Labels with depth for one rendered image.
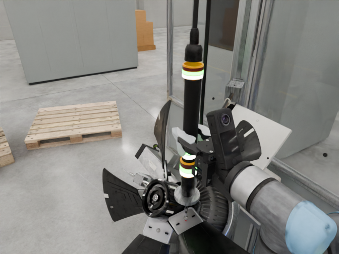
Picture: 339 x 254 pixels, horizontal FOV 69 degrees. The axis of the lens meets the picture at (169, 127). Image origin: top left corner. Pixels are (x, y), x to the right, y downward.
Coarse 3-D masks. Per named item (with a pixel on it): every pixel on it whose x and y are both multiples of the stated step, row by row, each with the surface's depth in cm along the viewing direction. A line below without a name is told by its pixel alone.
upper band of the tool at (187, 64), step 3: (183, 63) 50; (186, 63) 51; (189, 63) 52; (192, 63) 52; (195, 63) 52; (198, 63) 51; (201, 63) 51; (183, 66) 49; (186, 66) 48; (189, 66) 48; (192, 66) 52; (195, 66) 52; (198, 66) 48; (201, 66) 48; (192, 72) 48; (195, 72) 48; (186, 75) 49; (198, 75) 49
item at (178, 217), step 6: (192, 210) 75; (174, 216) 73; (180, 216) 73; (198, 216) 73; (174, 222) 71; (180, 222) 71; (186, 222) 72; (192, 222) 72; (198, 222) 72; (174, 228) 70; (180, 228) 70; (186, 228) 70
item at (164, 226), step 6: (150, 222) 78; (156, 222) 78; (162, 222) 78; (144, 228) 77; (150, 228) 78; (156, 228) 78; (162, 228) 78; (168, 228) 78; (144, 234) 77; (150, 234) 77; (156, 234) 78; (162, 234) 78; (168, 234) 78; (162, 240) 78; (168, 240) 78
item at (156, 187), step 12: (156, 180) 77; (144, 192) 79; (156, 192) 77; (168, 192) 72; (144, 204) 77; (156, 204) 75; (168, 204) 71; (180, 204) 74; (156, 216) 72; (168, 216) 73
